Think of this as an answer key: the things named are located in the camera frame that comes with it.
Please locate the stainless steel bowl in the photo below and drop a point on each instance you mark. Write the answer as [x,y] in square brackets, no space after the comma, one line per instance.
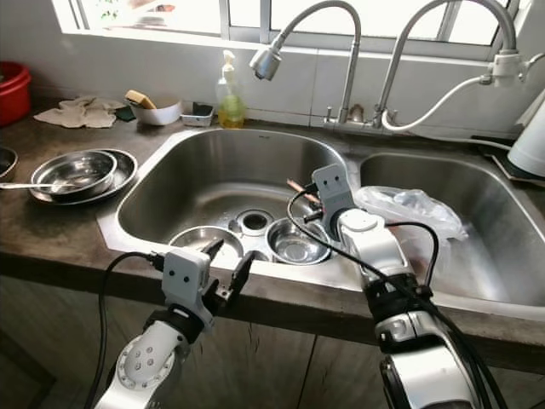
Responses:
[298,244]
[196,240]
[81,175]

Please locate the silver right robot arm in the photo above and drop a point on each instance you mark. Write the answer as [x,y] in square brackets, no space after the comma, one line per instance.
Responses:
[426,366]

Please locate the steel sink drain strainer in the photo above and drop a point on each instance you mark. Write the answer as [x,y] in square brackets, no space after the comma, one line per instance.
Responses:
[254,222]

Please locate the stainless steel double sink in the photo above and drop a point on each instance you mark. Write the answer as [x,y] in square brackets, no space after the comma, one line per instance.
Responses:
[204,179]

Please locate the clear plastic bag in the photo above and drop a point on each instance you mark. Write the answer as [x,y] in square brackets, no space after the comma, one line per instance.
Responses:
[409,204]

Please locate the deep stainless steel plate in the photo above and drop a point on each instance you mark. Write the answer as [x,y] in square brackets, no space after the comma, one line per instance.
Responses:
[127,175]

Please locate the yellow dish soap pump bottle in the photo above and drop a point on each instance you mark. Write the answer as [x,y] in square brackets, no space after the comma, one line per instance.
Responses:
[231,109]

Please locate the gooseneck faucet with spray head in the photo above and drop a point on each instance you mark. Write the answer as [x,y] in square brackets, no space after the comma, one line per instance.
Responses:
[349,77]

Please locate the small white rectangular dish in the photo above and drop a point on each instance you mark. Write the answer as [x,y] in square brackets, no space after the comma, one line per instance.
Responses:
[196,121]

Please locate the dark scouring sponge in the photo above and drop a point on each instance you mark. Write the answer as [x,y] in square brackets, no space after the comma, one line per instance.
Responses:
[202,109]

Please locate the white ceramic bowl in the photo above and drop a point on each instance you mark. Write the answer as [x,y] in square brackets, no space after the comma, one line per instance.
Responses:
[160,114]

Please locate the dark green scouring pad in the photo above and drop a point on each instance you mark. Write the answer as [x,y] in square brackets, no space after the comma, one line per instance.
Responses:
[124,114]

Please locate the yellow sponge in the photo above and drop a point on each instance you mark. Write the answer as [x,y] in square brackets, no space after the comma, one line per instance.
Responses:
[139,99]

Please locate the wooden base cabinet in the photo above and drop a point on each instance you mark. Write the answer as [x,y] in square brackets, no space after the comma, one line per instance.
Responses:
[51,341]

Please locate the black tray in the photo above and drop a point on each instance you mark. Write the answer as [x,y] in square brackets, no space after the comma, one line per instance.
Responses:
[490,146]

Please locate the white crumpled cloth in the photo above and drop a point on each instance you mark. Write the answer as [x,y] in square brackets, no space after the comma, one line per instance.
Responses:
[81,115]

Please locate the stainless steel spoon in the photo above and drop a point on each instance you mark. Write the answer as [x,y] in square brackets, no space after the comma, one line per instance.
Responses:
[21,185]

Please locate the stainless steel dish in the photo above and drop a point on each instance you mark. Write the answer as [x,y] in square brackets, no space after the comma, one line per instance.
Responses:
[7,162]

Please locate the white electric kettle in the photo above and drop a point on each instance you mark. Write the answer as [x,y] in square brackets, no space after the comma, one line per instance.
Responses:
[530,141]

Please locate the red plastic basin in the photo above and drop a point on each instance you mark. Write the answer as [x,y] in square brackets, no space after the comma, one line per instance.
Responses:
[14,98]

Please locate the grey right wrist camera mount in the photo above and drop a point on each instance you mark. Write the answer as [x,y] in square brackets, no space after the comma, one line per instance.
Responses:
[334,189]

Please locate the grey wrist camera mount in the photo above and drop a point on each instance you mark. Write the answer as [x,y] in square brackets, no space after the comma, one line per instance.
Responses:
[334,189]
[187,273]

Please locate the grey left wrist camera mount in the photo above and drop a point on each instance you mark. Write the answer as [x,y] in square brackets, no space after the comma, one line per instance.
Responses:
[187,273]

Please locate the grey window frame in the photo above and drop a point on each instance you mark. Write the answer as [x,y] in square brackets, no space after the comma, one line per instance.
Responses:
[226,17]

